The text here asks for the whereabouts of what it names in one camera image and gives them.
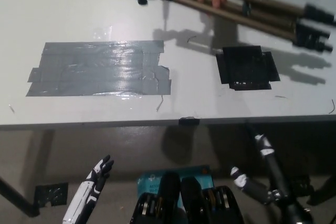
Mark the robot right hand white black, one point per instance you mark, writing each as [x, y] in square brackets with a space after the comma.
[278, 182]

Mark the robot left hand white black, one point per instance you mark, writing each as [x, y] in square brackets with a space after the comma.
[86, 192]

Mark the bronze and black camera tripod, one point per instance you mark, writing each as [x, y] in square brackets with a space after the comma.
[262, 11]

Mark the black tape patch on desk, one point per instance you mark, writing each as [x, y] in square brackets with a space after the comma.
[246, 68]

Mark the black floor tape patch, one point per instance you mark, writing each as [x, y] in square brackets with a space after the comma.
[302, 184]
[51, 193]

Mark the black table leg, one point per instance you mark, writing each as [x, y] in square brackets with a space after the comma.
[324, 191]
[18, 195]

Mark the teal router box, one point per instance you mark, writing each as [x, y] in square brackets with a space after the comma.
[204, 179]

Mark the small black tape strip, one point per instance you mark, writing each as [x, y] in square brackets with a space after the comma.
[189, 121]

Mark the clear tape piece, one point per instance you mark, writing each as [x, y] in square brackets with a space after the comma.
[102, 33]

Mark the grey duct tape patch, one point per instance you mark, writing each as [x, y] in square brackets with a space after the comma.
[99, 69]

